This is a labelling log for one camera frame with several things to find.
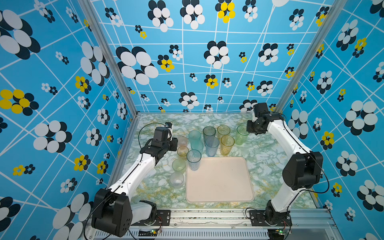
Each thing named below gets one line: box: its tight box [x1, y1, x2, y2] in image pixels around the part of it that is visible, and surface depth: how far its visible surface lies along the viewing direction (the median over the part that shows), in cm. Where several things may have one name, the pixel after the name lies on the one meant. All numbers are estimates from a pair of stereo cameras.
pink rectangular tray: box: [185, 156, 255, 203], surface depth 86 cm
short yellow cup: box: [177, 145, 189, 160], surface depth 96 cm
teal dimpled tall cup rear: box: [188, 129, 202, 142], surface depth 98 cm
